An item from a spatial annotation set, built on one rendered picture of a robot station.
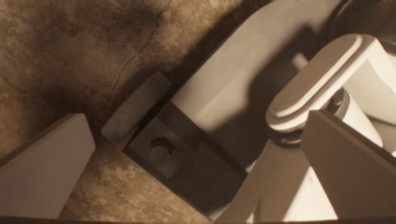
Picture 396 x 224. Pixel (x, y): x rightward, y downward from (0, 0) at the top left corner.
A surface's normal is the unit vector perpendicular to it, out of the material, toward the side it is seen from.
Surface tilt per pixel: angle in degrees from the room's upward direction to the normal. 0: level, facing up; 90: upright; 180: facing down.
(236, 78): 0
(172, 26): 0
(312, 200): 25
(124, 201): 0
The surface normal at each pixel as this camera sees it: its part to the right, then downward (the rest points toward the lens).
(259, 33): 0.09, 0.19
